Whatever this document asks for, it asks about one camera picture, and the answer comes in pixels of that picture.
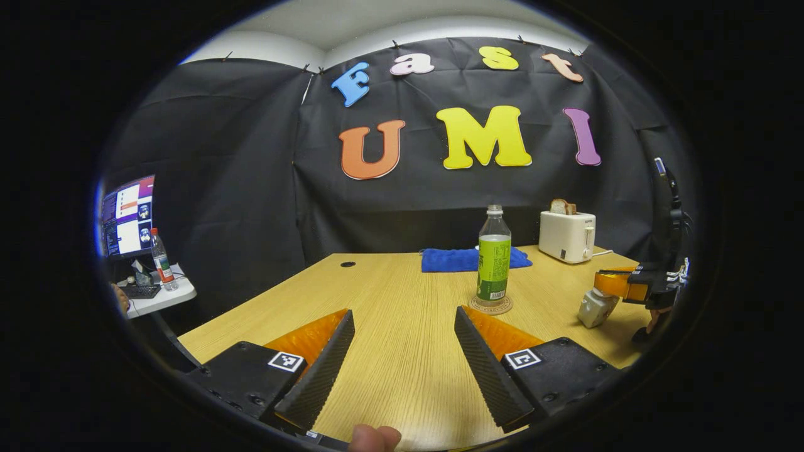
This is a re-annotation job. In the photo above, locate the black backdrop cloth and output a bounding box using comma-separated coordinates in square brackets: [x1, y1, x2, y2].
[100, 36, 698, 333]

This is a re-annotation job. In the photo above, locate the white ceramic teacup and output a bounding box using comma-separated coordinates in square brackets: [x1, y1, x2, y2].
[577, 288, 622, 330]

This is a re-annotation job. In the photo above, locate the computer monitor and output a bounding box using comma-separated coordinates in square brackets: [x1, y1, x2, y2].
[100, 175, 156, 259]

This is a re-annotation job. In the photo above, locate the red label plastic bottle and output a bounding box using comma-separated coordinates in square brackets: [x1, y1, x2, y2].
[149, 227, 179, 293]

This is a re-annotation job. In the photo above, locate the green label water bottle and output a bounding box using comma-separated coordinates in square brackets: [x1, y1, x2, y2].
[475, 205, 513, 308]

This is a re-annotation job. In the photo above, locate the round wooden coaster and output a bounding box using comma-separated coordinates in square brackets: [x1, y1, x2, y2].
[468, 295, 514, 316]

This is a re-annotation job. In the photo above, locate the blue towel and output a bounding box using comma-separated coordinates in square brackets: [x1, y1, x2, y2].
[421, 247, 534, 274]

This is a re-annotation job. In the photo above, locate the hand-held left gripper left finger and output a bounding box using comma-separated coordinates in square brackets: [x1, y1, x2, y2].
[185, 309, 357, 433]

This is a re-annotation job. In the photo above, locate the white toaster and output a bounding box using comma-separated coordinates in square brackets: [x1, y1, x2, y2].
[538, 210, 597, 264]

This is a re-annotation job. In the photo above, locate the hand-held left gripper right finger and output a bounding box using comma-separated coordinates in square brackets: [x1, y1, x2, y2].
[453, 306, 624, 434]

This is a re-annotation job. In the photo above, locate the white side table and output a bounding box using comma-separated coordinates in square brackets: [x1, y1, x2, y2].
[116, 264, 198, 320]

